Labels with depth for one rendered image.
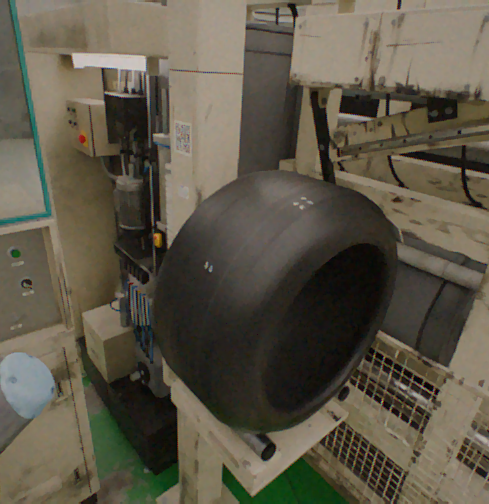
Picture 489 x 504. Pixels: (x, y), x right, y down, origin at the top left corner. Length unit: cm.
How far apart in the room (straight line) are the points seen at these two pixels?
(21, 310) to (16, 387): 69
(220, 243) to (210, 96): 37
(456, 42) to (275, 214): 43
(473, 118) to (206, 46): 57
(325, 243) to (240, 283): 17
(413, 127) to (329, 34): 28
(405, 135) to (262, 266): 53
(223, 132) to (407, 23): 42
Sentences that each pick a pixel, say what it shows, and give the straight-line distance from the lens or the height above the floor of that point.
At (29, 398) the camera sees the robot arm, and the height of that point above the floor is 124.
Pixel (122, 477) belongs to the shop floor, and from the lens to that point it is 204.
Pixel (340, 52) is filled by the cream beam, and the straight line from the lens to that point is 96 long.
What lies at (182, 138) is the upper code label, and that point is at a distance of 96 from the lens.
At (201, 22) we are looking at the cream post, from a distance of 90.
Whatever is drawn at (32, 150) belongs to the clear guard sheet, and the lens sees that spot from 114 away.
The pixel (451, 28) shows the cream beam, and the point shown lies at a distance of 84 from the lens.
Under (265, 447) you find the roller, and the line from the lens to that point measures 94.
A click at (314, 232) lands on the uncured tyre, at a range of 66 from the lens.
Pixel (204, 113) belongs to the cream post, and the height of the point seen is 157.
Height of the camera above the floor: 167
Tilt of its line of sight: 26 degrees down
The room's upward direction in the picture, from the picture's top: 3 degrees clockwise
